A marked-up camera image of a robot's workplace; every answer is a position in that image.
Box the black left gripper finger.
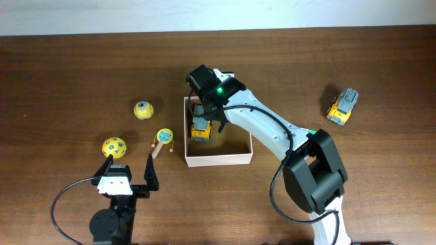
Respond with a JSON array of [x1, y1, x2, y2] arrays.
[[144, 154, 159, 191], [91, 154, 114, 185]]

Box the yellow ball with grey eyes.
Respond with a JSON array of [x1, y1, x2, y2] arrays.
[[134, 101, 154, 120]]

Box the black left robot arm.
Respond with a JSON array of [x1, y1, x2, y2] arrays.
[[89, 155, 159, 245]]

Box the yellow ball with blue letters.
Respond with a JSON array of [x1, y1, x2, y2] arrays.
[[102, 137, 127, 159]]

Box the yellow grey toy truck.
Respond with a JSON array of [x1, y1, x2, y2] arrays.
[[326, 88, 359, 125], [191, 116, 212, 142]]

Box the yellow cat rattle drum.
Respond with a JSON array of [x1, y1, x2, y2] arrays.
[[151, 128, 174, 159]]

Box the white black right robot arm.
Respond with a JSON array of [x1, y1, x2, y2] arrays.
[[186, 65, 352, 244]]

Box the pink open cardboard box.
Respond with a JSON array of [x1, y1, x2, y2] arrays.
[[183, 97, 253, 167]]

